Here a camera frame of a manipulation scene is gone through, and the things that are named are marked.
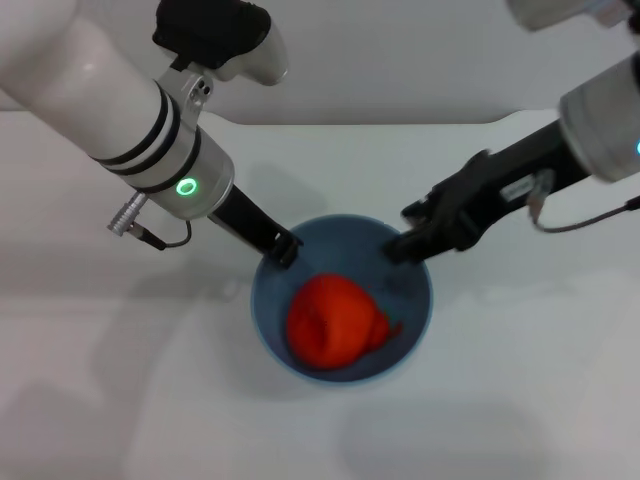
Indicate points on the orange fruit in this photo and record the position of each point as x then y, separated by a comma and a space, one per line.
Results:
335, 320

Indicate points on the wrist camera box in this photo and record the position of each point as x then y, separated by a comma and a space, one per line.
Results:
225, 35
560, 12

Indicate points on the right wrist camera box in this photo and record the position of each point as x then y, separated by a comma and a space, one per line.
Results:
560, 12

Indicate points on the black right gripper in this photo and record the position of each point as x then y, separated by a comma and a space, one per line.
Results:
490, 195

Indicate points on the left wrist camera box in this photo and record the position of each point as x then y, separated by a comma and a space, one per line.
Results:
225, 35

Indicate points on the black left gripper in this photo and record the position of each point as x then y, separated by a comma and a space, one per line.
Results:
245, 217

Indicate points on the blue bowl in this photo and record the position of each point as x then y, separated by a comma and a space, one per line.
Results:
400, 320

